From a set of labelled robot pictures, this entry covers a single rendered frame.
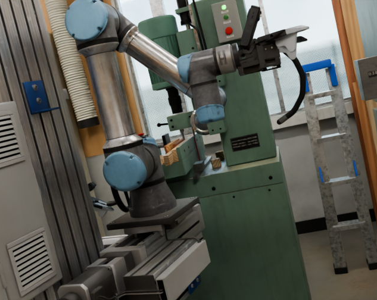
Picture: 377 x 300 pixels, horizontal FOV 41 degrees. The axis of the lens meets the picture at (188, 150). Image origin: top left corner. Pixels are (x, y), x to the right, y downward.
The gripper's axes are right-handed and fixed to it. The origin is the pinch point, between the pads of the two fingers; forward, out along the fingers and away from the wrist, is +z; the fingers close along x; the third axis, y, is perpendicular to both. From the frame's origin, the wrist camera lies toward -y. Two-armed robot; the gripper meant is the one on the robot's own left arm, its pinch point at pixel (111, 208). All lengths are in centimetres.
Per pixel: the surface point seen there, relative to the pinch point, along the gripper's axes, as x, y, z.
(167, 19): 0, -90, 1
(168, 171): 29, -33, 25
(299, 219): -134, 11, 102
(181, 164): 29, -37, 29
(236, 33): 11, -92, 33
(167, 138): 0.2, -39.7, 16.2
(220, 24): 11, -94, 26
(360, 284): -35, 8, 128
